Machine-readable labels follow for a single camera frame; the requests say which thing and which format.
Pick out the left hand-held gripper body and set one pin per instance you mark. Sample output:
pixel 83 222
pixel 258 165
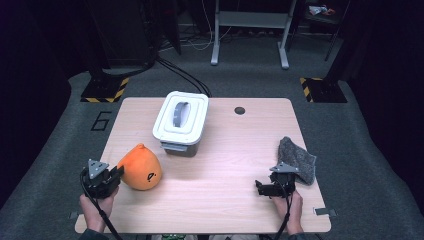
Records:
pixel 98 185

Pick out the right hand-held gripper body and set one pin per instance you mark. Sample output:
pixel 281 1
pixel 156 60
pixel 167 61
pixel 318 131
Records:
pixel 285 185

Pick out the orange plush toy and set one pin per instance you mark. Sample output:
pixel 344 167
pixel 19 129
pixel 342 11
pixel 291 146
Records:
pixel 140 170

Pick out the grey fuzzy cloth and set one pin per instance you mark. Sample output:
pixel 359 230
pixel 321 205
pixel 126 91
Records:
pixel 298 158

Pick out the clear grey storage box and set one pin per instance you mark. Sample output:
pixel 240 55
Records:
pixel 178 150

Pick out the white lidded plastic container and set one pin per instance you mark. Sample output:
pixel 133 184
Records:
pixel 196 130

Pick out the person's left hand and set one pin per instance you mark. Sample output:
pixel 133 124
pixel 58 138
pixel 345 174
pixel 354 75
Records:
pixel 91 213

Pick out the person's right hand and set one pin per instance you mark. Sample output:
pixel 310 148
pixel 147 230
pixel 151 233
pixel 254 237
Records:
pixel 295 213

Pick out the grey tape piece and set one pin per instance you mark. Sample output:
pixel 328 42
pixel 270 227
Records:
pixel 75 215
pixel 325 212

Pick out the black table grommet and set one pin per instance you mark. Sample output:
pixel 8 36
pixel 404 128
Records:
pixel 239 110

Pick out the dark cabinet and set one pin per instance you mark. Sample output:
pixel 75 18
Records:
pixel 123 30

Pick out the colourful things on dark shelf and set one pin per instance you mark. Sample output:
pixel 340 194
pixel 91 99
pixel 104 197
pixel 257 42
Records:
pixel 320 10

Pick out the black yellow striped base plate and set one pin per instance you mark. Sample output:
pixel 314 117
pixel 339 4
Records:
pixel 325 91
pixel 103 90

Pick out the white metal desk frame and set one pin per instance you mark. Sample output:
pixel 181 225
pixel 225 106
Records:
pixel 253 19

